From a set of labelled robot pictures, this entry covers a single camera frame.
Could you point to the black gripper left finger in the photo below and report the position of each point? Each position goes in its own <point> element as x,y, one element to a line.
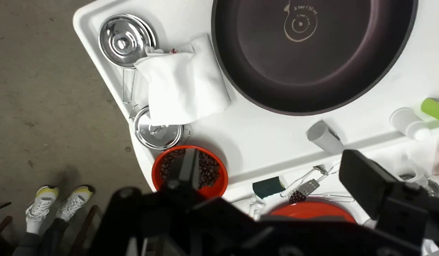
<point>189,165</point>

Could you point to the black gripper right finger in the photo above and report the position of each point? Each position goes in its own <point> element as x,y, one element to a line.
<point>380,189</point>

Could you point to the white kitchen towel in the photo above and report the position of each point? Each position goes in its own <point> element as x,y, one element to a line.
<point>181,85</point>

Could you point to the black frying pan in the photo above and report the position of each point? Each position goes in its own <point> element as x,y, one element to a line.
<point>313,51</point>

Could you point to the red bowl with beans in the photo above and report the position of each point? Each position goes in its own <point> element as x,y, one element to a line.
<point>213,165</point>

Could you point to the steel rimmed container with clasp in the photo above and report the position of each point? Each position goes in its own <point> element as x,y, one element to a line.
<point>157,137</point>

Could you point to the red plate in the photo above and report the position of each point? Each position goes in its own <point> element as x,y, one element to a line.
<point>313,210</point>

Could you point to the small white bottle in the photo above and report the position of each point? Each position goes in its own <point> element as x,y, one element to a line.
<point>408,122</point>

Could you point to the small grey cylinder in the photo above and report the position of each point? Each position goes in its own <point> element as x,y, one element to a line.
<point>323,137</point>

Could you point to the small dark rectangular block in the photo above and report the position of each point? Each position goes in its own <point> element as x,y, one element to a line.
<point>269,186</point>

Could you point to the white plastic tray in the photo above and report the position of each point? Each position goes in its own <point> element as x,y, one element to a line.
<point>276,137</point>

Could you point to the green squeeze bottle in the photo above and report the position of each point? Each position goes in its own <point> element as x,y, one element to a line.
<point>434,108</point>

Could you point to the white sneaker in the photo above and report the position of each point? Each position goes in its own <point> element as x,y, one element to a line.
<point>74,201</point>
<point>39,208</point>

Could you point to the shiny round steel dish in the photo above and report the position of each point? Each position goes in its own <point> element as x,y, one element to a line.
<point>127,40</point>

